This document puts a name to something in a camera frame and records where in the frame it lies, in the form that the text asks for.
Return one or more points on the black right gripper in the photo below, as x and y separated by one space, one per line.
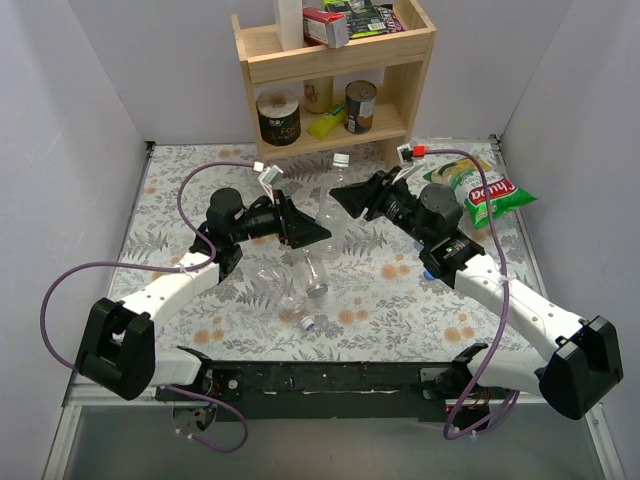
376 195

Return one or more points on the clear bottle with white cap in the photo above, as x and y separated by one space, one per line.
331 214

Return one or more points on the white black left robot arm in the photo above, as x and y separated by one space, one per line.
119 351

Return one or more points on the clear bottle with blue cap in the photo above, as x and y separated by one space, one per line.
449 174

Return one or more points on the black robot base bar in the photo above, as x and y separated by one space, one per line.
293 390

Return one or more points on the black green snack packet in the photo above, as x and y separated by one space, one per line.
363 18

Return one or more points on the white tall bottle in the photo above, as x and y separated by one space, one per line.
289 23

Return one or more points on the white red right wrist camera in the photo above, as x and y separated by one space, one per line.
411 159

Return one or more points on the black wrapped paper roll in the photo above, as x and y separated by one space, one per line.
279 117

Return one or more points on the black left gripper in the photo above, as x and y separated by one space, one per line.
285 218

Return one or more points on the purple snack packet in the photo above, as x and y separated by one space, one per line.
391 21

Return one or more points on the crushed clear bottle blue-white cap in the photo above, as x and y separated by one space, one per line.
274 284

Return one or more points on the cream cylindrical jar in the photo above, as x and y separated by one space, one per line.
318 94

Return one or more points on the clear bottle with silver cap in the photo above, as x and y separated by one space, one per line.
312 274

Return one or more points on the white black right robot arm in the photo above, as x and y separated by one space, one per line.
578 361

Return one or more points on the red grey carton box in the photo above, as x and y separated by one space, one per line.
326 28

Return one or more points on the wooden two-tier shelf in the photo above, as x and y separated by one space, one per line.
403 56

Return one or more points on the tin food can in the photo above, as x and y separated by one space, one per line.
360 99

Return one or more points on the green white chips bag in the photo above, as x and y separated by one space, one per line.
469 190

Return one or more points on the yellow green packet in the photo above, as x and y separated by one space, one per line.
327 122

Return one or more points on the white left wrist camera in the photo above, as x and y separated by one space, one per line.
268 175

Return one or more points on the floral patterned table mat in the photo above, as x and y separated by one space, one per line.
379 306

